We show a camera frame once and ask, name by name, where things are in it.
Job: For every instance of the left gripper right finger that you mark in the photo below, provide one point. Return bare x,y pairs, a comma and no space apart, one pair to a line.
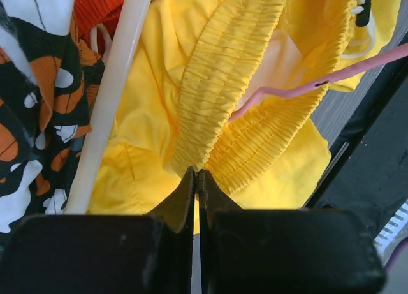
222,239

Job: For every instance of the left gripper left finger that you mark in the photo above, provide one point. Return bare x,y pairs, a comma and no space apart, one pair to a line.
175,221

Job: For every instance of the yellow shorts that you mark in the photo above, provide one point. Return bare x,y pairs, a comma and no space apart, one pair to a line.
197,62

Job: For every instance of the pink wire hanger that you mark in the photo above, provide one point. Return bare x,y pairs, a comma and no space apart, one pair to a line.
345,73

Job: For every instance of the black orange white patterned shorts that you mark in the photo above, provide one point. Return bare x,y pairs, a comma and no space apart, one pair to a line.
49,81

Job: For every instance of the orange shorts in basket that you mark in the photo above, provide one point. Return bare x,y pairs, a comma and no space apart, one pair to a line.
97,22

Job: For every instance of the white laundry basket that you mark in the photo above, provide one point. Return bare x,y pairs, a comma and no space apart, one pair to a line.
119,55

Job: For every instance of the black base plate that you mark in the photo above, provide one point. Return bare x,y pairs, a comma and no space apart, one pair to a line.
368,172

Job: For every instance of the white slotted cable duct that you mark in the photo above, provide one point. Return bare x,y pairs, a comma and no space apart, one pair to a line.
393,233

